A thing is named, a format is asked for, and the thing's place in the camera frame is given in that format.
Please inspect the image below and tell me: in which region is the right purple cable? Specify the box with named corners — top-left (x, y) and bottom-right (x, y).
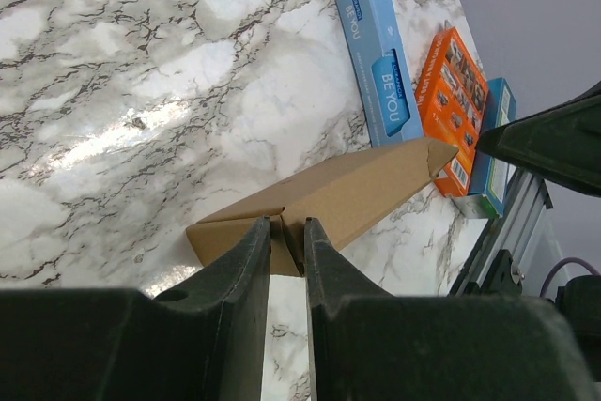
top-left (539, 256), bottom-right (601, 299)

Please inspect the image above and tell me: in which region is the orange snack box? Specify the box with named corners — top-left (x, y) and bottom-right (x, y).
top-left (415, 27), bottom-right (488, 197)

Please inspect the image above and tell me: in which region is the blue rectangular pack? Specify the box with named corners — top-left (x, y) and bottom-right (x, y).
top-left (336, 0), bottom-right (424, 147)

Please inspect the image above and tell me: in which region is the aluminium rail frame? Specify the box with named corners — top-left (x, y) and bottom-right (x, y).
top-left (449, 168), bottom-right (552, 296)

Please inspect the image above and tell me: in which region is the brown cardboard paper box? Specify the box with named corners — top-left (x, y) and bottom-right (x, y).
top-left (186, 137), bottom-right (457, 277)

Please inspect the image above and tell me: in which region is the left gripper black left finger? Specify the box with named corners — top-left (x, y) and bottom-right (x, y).
top-left (154, 217), bottom-right (270, 400)

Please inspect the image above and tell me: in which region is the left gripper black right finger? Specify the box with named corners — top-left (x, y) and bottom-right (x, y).
top-left (304, 217), bottom-right (391, 400)

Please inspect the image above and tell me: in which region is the teal white small packet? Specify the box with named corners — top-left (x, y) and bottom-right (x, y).
top-left (454, 77), bottom-right (516, 219)

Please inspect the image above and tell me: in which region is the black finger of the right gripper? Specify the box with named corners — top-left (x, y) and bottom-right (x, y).
top-left (496, 85), bottom-right (601, 197)

